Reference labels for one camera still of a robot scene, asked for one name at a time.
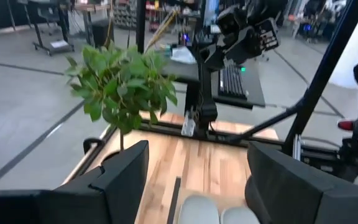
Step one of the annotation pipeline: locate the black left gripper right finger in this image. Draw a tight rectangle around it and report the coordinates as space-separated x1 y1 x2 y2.
247 141 358 224

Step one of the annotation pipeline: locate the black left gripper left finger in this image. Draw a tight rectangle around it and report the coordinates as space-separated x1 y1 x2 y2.
39 141 150 224

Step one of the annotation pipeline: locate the black rubber slide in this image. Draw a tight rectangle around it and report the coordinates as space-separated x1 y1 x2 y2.
244 175 269 224

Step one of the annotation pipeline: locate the grey rubber slide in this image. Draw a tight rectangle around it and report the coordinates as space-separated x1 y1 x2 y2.
178 194 221 224
220 205 260 224

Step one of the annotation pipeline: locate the black computer keyboard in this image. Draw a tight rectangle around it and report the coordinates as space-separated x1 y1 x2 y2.
218 60 249 100

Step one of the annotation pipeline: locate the red round button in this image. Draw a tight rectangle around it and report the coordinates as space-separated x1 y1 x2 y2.
336 119 356 132

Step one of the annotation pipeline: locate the green potted plant black pot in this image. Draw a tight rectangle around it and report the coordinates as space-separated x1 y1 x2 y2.
64 40 179 163

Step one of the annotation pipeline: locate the black upright pole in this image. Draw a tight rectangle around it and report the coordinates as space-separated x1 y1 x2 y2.
135 0 147 54

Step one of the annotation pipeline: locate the parts bin rack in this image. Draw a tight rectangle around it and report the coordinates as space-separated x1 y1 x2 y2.
113 0 138 30

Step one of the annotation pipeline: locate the black waste bin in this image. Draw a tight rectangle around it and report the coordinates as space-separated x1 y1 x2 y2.
91 19 115 48

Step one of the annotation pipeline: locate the wooden side table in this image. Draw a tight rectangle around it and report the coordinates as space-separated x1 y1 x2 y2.
73 2 111 47

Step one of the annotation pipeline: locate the black rolling cart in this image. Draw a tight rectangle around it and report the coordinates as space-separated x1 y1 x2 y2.
26 0 76 57

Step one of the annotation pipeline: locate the wooden shelf with black frame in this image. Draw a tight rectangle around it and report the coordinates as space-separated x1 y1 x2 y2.
165 175 251 224

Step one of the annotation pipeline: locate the black metal handle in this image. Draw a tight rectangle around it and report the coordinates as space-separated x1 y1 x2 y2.
82 138 104 156

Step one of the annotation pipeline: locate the yellow cable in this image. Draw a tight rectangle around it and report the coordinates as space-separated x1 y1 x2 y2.
146 9 180 51

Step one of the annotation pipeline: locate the silver corner bracket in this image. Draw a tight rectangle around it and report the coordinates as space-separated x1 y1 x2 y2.
181 111 197 138

